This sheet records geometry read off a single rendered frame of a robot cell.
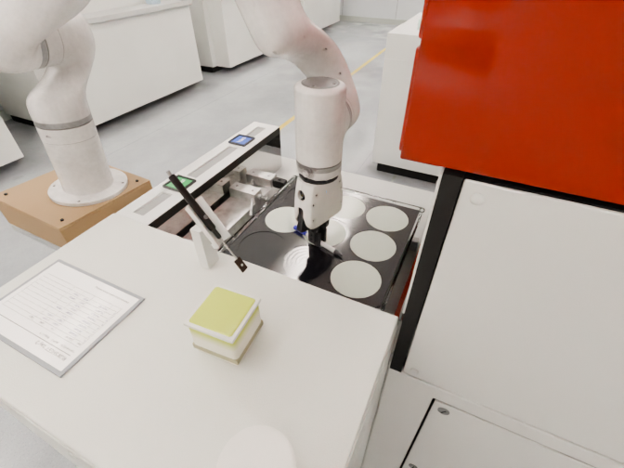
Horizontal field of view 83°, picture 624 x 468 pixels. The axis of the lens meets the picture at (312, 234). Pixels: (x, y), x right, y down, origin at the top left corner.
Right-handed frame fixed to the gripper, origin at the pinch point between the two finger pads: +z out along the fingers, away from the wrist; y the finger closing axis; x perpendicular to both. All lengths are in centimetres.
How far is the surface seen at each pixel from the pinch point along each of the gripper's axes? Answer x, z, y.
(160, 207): 28.7, -3.5, -19.8
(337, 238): -2.4, 2.3, 4.1
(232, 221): 22.0, 4.5, -6.5
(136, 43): 342, 31, 120
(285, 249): 3.6, 2.3, -6.3
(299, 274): -3.7, 2.4, -9.5
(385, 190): 6.3, 10.3, 38.8
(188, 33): 363, 36, 191
